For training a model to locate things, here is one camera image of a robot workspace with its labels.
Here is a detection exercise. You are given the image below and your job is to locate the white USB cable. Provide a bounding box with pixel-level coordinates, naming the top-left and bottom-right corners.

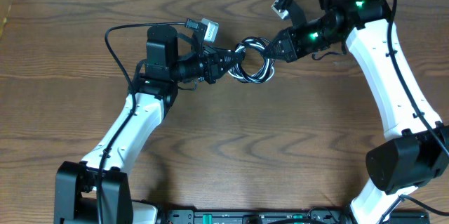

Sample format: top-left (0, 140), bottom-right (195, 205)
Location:
top-left (227, 38), bottom-right (276, 84)

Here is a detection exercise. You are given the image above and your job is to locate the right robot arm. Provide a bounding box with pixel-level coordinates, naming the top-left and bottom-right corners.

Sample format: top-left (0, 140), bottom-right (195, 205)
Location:
top-left (263, 0), bottom-right (448, 223)

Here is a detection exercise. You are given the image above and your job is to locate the camera black cable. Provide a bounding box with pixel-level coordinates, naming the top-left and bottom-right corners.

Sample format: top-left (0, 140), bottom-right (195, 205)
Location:
top-left (95, 19), bottom-right (201, 224)
top-left (276, 0), bottom-right (449, 224)

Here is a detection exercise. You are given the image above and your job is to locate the black USB cable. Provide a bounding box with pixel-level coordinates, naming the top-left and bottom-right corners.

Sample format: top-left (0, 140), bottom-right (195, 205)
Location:
top-left (229, 36), bottom-right (275, 84)

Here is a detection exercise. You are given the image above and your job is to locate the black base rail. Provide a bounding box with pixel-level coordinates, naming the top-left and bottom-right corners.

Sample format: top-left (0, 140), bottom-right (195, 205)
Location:
top-left (154, 207), bottom-right (431, 224)

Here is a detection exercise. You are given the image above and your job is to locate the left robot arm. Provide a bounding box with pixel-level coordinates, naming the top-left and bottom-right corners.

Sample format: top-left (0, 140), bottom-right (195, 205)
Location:
top-left (53, 19), bottom-right (245, 223)

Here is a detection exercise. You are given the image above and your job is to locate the left camera black cable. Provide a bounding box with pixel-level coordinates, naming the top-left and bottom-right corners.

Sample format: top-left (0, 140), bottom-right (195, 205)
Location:
top-left (95, 19), bottom-right (201, 224)

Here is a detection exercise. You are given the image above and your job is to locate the right camera black cable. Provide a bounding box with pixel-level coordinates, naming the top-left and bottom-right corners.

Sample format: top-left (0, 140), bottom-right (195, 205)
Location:
top-left (276, 0), bottom-right (449, 224)

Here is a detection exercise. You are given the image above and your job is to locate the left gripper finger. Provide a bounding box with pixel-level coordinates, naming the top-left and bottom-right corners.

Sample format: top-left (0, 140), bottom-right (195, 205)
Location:
top-left (219, 53), bottom-right (245, 77)
top-left (213, 47), bottom-right (241, 55)

